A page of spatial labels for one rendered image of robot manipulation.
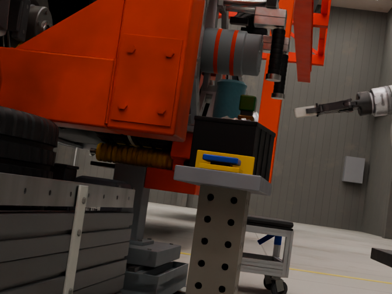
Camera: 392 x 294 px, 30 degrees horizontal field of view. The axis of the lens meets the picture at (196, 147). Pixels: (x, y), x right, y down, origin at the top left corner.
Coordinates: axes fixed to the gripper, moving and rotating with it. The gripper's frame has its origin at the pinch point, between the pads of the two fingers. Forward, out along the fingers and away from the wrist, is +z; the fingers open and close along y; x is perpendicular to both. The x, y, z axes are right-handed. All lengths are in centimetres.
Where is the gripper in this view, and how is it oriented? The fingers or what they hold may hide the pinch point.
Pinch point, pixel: (305, 111)
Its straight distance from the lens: 231.6
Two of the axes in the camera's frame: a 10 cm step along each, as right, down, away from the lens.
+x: 1.3, 9.9, -0.8
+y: -0.7, -0.8, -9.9
